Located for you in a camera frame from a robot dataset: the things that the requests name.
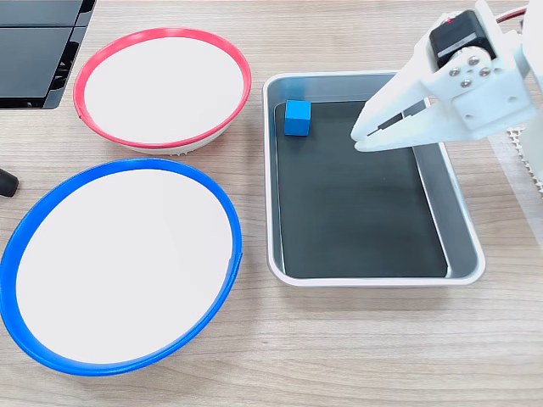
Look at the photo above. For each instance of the white dish blue rim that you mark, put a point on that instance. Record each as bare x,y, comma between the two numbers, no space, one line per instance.
123,267

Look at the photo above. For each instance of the black plastic panel holder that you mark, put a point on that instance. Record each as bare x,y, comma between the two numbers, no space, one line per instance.
29,55

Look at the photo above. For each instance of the silver metal tray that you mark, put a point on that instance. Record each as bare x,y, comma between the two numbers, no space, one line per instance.
460,237

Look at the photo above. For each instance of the white dish red rim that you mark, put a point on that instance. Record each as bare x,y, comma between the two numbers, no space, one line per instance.
165,89

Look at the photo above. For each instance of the black tray liner mat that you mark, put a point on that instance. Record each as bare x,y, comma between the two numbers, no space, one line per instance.
352,212

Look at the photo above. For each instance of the black rounded object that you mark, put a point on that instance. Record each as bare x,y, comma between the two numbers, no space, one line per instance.
7,182

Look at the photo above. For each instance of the blue cube block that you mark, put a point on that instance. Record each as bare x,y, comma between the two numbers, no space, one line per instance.
297,118

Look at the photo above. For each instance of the white honeycomb mat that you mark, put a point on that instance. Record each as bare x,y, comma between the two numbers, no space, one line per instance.
519,146

